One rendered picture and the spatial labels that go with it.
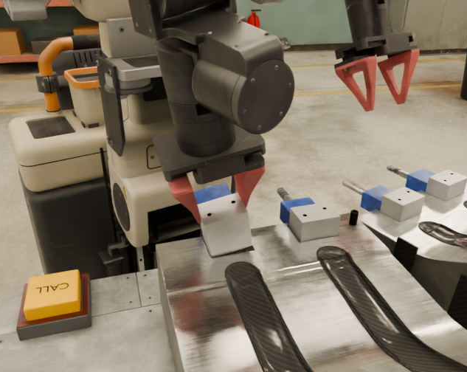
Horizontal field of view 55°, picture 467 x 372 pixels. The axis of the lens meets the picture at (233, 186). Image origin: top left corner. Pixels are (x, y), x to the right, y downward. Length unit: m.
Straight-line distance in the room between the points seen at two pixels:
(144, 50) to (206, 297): 0.46
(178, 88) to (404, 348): 0.30
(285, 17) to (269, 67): 5.75
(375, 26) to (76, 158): 0.73
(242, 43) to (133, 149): 0.56
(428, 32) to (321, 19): 1.33
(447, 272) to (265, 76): 0.37
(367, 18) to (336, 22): 5.62
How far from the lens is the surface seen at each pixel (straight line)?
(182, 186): 0.44
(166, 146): 0.45
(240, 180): 0.50
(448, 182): 0.76
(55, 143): 1.11
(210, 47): 0.34
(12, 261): 2.19
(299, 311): 0.46
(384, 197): 0.68
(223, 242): 0.50
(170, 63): 0.38
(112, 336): 0.56
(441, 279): 0.61
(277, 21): 6.06
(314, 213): 0.54
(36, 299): 0.58
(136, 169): 0.88
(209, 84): 0.34
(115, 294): 0.62
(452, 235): 0.68
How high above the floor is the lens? 1.20
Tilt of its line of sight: 28 degrees down
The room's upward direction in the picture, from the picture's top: straight up
